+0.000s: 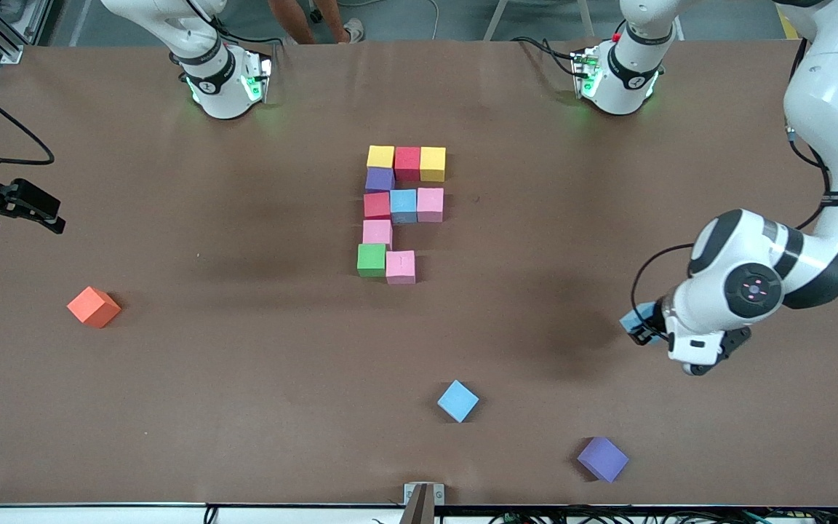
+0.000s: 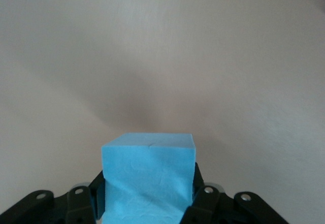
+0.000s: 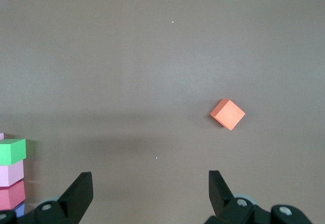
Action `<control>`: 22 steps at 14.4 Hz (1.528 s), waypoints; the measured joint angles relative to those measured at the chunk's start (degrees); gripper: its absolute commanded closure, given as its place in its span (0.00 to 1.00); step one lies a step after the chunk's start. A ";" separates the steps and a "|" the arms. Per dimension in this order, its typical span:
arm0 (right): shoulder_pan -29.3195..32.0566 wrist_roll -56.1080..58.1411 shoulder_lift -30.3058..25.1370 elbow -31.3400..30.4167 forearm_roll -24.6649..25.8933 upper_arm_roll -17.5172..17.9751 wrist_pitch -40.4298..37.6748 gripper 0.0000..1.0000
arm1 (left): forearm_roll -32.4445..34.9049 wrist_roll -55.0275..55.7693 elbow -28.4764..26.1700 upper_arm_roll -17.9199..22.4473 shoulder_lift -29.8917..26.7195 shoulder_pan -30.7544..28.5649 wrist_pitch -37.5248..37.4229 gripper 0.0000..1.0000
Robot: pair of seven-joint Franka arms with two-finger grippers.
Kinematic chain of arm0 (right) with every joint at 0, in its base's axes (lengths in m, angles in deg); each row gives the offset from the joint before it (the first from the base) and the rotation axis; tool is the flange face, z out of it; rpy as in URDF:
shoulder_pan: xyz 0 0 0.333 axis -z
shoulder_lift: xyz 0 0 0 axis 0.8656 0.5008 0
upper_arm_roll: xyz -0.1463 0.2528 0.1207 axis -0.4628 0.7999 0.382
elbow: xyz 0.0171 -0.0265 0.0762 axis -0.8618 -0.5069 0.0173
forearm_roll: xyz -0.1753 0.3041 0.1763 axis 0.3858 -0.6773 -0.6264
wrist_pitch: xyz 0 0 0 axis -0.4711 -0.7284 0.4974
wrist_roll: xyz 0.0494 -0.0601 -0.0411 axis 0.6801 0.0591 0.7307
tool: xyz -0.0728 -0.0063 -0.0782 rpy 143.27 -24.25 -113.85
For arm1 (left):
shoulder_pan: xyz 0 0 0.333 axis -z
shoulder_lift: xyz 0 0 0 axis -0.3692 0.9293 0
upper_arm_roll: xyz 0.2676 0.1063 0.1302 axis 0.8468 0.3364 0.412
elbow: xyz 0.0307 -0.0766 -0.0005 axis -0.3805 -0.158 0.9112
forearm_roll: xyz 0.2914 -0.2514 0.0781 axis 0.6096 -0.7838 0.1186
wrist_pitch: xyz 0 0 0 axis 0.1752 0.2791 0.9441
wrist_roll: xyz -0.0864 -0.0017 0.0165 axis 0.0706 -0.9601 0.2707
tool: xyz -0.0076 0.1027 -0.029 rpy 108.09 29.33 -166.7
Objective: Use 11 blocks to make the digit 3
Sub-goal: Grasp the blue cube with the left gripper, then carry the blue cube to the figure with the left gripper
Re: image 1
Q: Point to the purple foam block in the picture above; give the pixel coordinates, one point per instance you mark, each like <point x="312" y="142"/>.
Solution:
<point x="602" y="458"/>
<point x="380" y="179"/>

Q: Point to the aluminium frame post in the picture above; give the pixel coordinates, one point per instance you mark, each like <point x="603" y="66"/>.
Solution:
<point x="12" y="52"/>

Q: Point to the red foam block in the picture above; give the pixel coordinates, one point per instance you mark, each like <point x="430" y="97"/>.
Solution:
<point x="377" y="205"/>
<point x="407" y="161"/>

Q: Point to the yellow foam block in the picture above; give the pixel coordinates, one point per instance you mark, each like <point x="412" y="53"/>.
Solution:
<point x="380" y="156"/>
<point x="432" y="164"/>

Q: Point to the blue foam block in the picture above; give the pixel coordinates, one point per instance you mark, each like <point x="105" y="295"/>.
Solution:
<point x="457" y="400"/>
<point x="403" y="205"/>
<point x="632" y="320"/>

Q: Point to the person leg with sneaker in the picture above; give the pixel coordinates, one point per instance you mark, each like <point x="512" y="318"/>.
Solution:
<point x="295" y="18"/>
<point x="350" y="28"/>

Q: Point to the brown table cover sheet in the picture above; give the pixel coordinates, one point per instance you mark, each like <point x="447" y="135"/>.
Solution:
<point x="390" y="364"/>

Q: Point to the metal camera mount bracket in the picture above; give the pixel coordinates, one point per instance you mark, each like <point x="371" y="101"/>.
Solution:
<point x="439" y="493"/>

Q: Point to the orange foam block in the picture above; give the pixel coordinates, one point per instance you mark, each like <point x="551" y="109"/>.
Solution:
<point x="94" y="306"/>

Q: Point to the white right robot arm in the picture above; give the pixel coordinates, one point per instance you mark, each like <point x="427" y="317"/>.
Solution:
<point x="222" y="94"/>

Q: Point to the green foam block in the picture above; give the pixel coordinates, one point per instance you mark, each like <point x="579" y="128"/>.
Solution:
<point x="371" y="260"/>

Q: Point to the white stand leg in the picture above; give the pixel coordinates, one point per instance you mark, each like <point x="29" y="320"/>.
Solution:
<point x="497" y="20"/>
<point x="588" y="16"/>

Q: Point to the pink foam block with slit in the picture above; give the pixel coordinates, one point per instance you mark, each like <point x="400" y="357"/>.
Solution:
<point x="400" y="266"/>

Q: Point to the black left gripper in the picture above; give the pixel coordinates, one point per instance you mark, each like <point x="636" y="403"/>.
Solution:
<point x="656" y="317"/>

